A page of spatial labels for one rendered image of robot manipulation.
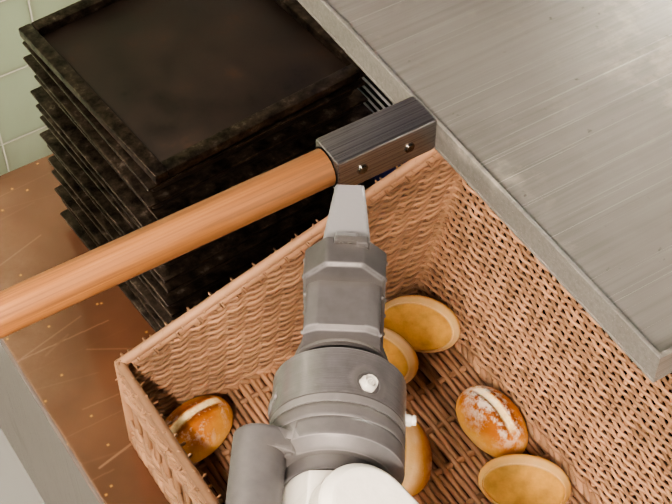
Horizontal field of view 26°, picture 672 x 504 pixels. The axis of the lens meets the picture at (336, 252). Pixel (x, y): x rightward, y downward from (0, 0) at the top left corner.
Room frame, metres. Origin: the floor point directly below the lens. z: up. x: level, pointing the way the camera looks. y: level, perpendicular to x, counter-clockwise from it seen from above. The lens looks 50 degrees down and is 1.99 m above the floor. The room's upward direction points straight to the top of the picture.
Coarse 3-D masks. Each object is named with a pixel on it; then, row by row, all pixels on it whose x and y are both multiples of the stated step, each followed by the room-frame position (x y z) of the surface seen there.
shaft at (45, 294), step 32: (320, 160) 0.75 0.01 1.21; (224, 192) 0.72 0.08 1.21; (256, 192) 0.72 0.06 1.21; (288, 192) 0.72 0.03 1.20; (160, 224) 0.68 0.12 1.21; (192, 224) 0.69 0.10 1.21; (224, 224) 0.69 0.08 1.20; (96, 256) 0.65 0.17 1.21; (128, 256) 0.66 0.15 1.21; (160, 256) 0.66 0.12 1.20; (32, 288) 0.63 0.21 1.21; (64, 288) 0.63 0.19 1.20; (96, 288) 0.64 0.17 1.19; (0, 320) 0.60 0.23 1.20; (32, 320) 0.61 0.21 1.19
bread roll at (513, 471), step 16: (496, 464) 0.84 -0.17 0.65; (512, 464) 0.83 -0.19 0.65; (528, 464) 0.83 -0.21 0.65; (544, 464) 0.83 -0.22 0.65; (480, 480) 0.83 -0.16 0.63; (496, 480) 0.82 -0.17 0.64; (512, 480) 0.82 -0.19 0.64; (528, 480) 0.82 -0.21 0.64; (544, 480) 0.82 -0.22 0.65; (560, 480) 0.82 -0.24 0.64; (496, 496) 0.81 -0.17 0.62; (512, 496) 0.81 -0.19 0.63; (528, 496) 0.81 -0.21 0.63; (544, 496) 0.81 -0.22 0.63; (560, 496) 0.80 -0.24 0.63
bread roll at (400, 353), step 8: (384, 328) 1.02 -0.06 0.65; (384, 336) 1.00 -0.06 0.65; (392, 336) 1.00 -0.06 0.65; (400, 336) 1.01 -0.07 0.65; (384, 344) 0.99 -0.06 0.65; (392, 344) 0.99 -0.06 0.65; (400, 344) 0.99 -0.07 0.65; (408, 344) 1.00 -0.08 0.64; (392, 352) 0.99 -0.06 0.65; (400, 352) 0.98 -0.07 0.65; (408, 352) 0.99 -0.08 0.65; (392, 360) 0.98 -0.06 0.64; (400, 360) 0.98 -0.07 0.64; (408, 360) 0.98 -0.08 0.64; (416, 360) 0.98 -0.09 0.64; (400, 368) 0.97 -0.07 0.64; (408, 368) 0.97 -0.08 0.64; (416, 368) 0.98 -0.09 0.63; (408, 376) 0.97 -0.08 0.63
